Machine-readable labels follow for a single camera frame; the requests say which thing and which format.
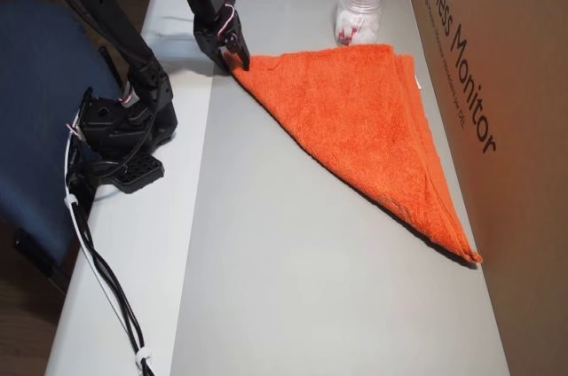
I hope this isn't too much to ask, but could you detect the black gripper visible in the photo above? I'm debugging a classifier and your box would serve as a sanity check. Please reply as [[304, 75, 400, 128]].
[[193, 15, 252, 76]]

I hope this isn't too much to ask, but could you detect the black cable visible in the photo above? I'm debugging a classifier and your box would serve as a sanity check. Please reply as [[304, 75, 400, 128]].
[[66, 162, 152, 376], [70, 162, 157, 376]]

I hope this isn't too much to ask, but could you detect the orange terry towel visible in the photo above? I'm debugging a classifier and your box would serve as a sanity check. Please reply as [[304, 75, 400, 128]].
[[230, 42, 485, 266]]

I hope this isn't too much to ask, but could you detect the black table clamp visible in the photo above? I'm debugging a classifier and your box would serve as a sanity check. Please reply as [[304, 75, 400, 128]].
[[113, 153, 167, 195]]

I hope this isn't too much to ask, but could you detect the white cable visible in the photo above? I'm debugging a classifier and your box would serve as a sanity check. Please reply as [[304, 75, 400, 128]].
[[64, 140, 139, 353]]

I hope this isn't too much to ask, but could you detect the red white paper label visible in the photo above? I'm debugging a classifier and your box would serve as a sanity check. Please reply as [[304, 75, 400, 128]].
[[337, 16, 363, 47]]

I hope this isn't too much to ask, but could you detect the brown cardboard monitor box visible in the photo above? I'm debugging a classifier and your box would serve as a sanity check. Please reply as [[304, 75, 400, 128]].
[[407, 0, 568, 376]]

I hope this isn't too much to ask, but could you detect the clear plastic jar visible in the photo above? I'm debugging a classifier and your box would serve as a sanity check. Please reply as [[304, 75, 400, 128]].
[[333, 0, 388, 47]]

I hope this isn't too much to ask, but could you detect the blue office chair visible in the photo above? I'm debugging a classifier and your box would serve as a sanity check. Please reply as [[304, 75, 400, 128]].
[[0, 0, 126, 295]]

